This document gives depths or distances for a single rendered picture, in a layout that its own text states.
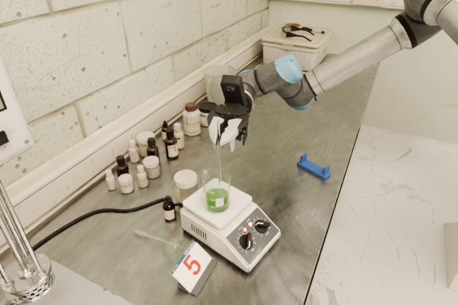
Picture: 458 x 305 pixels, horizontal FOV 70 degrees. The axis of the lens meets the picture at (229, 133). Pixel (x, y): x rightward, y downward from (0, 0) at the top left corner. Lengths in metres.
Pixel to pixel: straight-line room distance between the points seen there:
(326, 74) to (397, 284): 0.53
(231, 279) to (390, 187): 0.53
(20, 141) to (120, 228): 0.49
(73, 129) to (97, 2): 0.34
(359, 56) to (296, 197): 0.41
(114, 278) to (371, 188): 0.69
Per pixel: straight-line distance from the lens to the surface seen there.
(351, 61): 0.96
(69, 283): 0.79
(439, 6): 0.84
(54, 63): 0.91
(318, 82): 0.96
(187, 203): 0.77
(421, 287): 0.83
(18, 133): 0.42
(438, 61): 2.07
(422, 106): 2.16
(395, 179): 1.08
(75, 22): 0.94
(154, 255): 0.80
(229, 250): 0.73
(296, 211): 0.89
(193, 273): 0.74
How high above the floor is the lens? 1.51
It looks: 31 degrees down
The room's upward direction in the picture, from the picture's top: straight up
